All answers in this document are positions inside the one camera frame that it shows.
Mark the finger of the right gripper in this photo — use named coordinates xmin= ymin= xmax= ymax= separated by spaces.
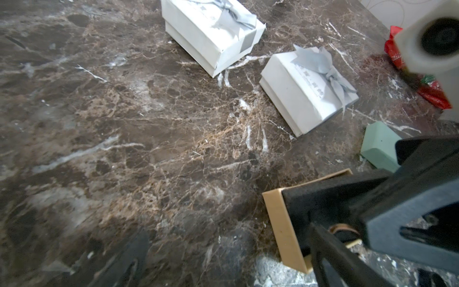
xmin=358 ymin=136 xmax=459 ymax=273
xmin=282 ymin=169 xmax=392 ymax=255

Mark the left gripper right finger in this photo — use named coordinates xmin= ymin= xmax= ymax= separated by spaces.
xmin=308 ymin=223 xmax=392 ymax=287

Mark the red snack bag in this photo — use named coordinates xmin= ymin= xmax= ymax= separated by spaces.
xmin=384 ymin=25 xmax=453 ymax=110

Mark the mint green box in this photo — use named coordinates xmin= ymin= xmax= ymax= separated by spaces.
xmin=361 ymin=121 xmax=401 ymax=173

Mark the white gift box grey bow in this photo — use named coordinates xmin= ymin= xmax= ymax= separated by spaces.
xmin=161 ymin=0 xmax=266 ymax=78

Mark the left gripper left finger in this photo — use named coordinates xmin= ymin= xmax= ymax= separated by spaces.
xmin=50 ymin=229 xmax=149 ymax=287

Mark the white lift-off box lid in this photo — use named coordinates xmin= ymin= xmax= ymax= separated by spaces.
xmin=259 ymin=45 xmax=359 ymax=137

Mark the tan mint box base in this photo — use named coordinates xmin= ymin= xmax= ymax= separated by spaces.
xmin=262 ymin=169 xmax=361 ymax=274

